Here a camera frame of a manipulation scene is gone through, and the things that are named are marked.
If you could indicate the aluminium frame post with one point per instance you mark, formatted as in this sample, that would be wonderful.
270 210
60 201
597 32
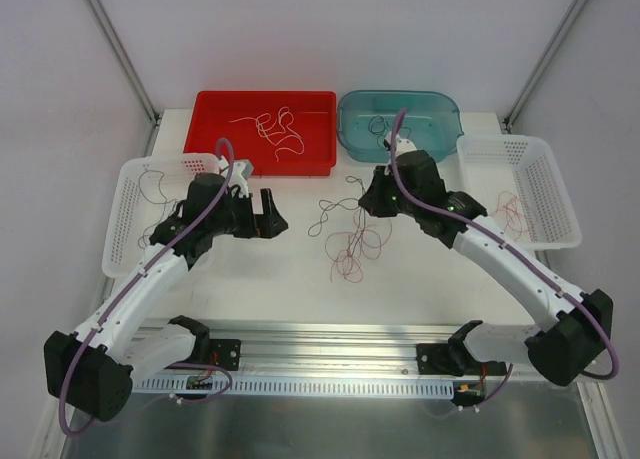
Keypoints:
115 44
553 47

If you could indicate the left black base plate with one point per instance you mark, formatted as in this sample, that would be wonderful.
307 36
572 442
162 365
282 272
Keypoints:
224 353

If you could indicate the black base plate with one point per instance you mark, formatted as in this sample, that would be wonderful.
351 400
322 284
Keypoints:
224 353
450 360

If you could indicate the left white perforated basket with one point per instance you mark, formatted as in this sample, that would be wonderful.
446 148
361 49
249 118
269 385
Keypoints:
147 192

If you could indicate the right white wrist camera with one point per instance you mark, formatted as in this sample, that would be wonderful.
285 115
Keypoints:
398 145

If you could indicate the red plastic tray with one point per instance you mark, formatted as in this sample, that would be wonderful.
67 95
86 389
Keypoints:
282 133

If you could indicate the teal translucent plastic tub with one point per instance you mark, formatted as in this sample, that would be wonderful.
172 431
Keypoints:
364 117

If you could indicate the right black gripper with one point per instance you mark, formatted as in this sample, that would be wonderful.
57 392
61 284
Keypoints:
379 199

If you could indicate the right white perforated basket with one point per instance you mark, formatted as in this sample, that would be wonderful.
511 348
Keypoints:
518 181

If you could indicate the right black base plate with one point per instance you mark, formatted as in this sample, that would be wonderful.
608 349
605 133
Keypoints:
450 360

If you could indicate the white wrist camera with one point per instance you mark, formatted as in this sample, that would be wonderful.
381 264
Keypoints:
398 145
239 173

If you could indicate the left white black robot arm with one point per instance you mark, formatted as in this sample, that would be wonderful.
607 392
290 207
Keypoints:
95 367

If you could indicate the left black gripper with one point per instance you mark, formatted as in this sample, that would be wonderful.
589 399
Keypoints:
256 215

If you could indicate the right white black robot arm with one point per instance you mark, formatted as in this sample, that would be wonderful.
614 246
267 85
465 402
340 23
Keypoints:
571 333

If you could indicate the aluminium mounting rail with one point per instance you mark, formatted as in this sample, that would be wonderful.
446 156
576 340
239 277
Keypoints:
328 350

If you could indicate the white slotted cable duct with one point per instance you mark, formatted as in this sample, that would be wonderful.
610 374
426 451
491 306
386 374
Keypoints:
404 387

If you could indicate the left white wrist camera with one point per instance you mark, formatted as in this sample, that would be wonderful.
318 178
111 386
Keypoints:
239 173

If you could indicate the white perforated basket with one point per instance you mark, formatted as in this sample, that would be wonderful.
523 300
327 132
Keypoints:
518 181
147 192

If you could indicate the right aluminium frame post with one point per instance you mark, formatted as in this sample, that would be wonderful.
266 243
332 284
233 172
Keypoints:
553 47

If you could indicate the left aluminium frame post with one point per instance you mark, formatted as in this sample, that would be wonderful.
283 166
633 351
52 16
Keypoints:
115 44

